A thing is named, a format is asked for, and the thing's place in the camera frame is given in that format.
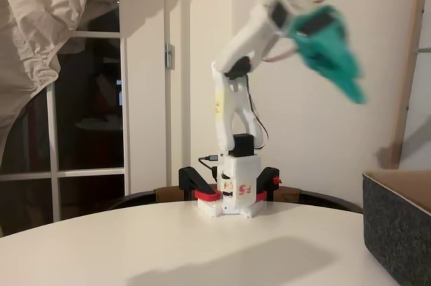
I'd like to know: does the dark grey felt basket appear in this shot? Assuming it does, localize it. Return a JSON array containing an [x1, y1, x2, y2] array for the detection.
[[362, 168, 431, 286]]

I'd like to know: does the metal door hinge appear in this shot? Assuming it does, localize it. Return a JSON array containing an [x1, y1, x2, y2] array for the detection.
[[164, 42, 176, 69]]

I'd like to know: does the black table clamp red pad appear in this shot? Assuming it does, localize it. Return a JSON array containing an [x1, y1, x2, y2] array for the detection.
[[178, 166, 222, 202]]

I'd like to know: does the white framed glass door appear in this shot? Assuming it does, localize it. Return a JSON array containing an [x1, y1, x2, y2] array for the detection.
[[0, 0, 191, 237]]

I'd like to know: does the beige crumpled curtain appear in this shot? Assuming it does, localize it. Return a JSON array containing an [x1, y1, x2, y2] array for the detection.
[[0, 0, 119, 169]]

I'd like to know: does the wooden frame with translucent panel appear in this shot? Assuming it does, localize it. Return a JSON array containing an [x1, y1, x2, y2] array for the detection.
[[390, 0, 431, 171]]

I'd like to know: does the grey plug USB cable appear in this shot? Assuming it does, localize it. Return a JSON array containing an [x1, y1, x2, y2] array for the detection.
[[197, 154, 221, 172]]

